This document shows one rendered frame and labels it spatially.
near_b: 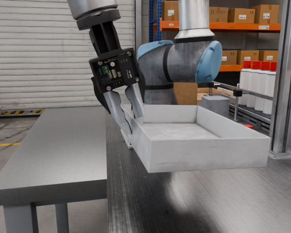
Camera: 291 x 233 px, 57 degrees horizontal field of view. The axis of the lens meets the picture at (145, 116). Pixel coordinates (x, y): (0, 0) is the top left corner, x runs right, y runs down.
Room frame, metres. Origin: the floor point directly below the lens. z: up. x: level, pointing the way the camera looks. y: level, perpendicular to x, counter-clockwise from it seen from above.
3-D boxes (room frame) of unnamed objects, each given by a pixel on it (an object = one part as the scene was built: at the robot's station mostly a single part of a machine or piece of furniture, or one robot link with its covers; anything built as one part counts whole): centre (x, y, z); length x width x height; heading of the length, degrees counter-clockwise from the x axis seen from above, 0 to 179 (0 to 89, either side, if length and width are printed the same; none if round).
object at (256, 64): (1.18, -0.48, 0.98); 0.05 x 0.05 x 0.20
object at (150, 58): (0.89, -0.04, 1.09); 0.13 x 0.12 x 0.14; 57
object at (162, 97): (0.89, -0.04, 0.97); 0.15 x 0.15 x 0.10
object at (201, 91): (1.80, -0.38, 0.85); 0.30 x 0.26 x 0.04; 9
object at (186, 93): (1.44, -0.11, 0.99); 0.30 x 0.24 x 0.27; 9
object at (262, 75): (1.12, -0.49, 0.98); 0.05 x 0.05 x 0.20
